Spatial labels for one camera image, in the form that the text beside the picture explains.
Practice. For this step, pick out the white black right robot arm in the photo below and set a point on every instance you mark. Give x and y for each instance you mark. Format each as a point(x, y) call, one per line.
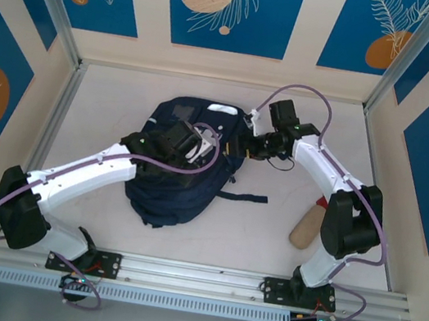
point(352, 226)

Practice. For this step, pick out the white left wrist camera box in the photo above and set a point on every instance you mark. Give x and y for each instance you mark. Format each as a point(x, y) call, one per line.
point(202, 146)

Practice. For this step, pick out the wooden cylinder block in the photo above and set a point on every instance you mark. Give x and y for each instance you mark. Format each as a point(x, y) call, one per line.
point(303, 232)

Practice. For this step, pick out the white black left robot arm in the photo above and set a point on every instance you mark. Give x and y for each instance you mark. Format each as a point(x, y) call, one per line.
point(22, 214)

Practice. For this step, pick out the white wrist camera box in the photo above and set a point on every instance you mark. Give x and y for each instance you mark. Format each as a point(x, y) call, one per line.
point(254, 122)
point(202, 146)

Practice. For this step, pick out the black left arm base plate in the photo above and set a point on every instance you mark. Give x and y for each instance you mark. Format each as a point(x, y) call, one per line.
point(113, 265)

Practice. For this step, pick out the navy blue backpack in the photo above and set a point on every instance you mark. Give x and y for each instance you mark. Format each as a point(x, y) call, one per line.
point(165, 202)

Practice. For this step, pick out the aluminium mounting rail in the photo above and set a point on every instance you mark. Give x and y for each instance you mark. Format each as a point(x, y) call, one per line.
point(194, 277)

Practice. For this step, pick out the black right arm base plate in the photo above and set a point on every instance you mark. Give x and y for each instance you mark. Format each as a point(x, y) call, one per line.
point(275, 289)

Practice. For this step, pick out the aluminium side rail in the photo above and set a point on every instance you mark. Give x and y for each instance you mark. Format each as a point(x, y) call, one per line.
point(372, 143)
point(59, 108)

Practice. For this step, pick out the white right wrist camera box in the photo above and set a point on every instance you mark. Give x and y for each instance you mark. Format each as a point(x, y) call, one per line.
point(254, 122)

